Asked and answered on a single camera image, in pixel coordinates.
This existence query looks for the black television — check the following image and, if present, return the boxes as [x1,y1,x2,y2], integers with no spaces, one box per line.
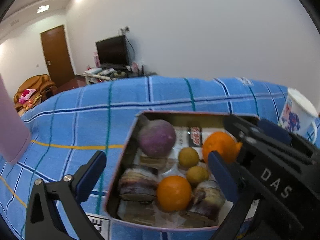
[95,35,131,66]

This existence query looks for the orange leather sofa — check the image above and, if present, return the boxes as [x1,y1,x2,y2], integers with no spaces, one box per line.
[14,74,57,111]

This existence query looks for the blue checked blanket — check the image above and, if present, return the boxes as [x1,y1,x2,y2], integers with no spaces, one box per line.
[0,76,320,240]

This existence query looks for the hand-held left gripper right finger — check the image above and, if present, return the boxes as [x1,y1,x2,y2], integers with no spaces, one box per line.
[207,151,260,240]

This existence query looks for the white mug purple print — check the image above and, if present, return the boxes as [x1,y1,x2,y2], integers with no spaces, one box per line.
[278,87,319,144]

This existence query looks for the small yellow-green round fruit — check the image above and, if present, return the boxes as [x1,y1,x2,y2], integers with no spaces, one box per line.
[178,147,200,168]
[186,166,209,187]

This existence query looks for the striped cake roll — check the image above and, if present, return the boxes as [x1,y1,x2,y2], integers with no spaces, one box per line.
[191,180,226,221]
[120,167,159,202]

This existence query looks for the purple passion fruit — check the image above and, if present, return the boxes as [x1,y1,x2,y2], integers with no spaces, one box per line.
[138,119,177,158]

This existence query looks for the pink tin box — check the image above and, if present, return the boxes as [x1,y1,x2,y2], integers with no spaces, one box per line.
[104,110,260,232]

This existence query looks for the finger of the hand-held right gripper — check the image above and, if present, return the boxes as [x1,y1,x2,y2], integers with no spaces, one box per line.
[224,114,275,155]
[259,119,292,144]

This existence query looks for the low television stand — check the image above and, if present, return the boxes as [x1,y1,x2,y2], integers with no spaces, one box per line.
[82,65,158,86]

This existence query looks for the brown wooden door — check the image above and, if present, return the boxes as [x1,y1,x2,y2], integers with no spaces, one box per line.
[40,25,75,87]

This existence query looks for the black power cable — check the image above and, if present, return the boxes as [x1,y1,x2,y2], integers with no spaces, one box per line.
[125,36,137,63]

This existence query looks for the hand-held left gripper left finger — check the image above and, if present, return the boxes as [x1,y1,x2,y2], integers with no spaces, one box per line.
[25,151,107,240]

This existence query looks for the lilac thermos jug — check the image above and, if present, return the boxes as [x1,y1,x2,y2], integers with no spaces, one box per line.
[0,72,31,165]

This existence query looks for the pink floral cushion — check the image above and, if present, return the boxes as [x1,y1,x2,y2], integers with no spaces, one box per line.
[21,89,36,103]

